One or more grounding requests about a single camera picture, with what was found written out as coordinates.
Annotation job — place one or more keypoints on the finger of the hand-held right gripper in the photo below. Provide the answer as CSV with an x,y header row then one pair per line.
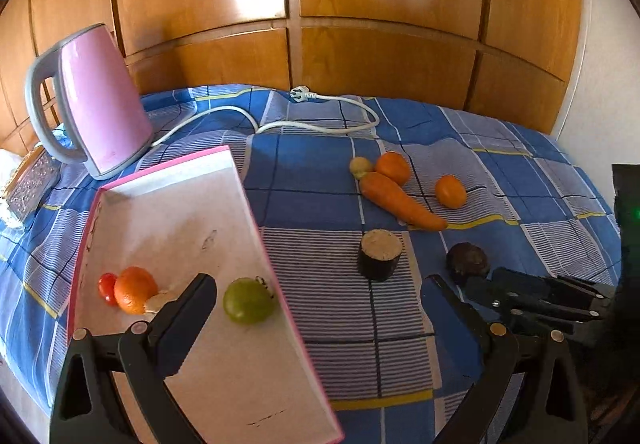
x,y
482,294
520,280

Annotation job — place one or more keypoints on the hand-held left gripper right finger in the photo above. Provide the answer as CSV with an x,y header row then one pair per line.
x,y
442,306

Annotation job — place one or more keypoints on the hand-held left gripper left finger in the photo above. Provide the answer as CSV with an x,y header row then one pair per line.
x,y
196,300

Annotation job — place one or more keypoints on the dark avocado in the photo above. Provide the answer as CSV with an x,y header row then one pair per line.
x,y
467,261

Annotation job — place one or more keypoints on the pink-rimmed white tray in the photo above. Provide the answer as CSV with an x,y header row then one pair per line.
x,y
200,234

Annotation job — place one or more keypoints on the cylindrical eggplant piece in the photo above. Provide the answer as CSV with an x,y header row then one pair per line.
x,y
380,254

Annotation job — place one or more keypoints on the shiny oval orange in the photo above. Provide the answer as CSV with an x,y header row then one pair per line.
x,y
450,191

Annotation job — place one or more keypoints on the orange carrot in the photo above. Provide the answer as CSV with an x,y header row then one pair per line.
x,y
400,204

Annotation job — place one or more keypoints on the round orange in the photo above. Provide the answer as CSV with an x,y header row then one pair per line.
x,y
134,290
393,167

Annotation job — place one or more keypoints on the brown potato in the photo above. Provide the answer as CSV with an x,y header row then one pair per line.
x,y
360,166

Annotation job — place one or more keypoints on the sliced mushroom piece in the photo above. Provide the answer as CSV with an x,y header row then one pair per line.
x,y
159,301

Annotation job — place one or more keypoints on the green apple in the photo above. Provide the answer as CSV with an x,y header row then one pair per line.
x,y
247,300

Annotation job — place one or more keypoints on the red cherry tomato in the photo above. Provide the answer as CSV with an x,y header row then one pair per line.
x,y
106,286

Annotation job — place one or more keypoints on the blue plaid blanket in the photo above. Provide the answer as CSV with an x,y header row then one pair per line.
x,y
325,149

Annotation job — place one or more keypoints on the silver embossed box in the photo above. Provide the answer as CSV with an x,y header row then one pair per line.
x,y
31,181

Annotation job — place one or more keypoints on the pink electric kettle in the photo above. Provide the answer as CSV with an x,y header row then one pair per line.
x,y
95,99

